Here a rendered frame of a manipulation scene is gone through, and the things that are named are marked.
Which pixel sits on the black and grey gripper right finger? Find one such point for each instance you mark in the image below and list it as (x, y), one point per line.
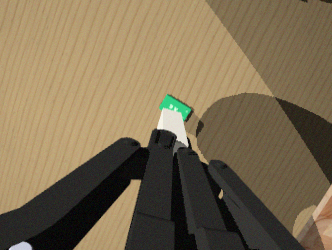
(198, 221)

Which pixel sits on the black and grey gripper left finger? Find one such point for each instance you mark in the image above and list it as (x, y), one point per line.
(61, 216)

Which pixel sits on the green nine-volt battery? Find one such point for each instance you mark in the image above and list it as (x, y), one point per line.
(174, 104)

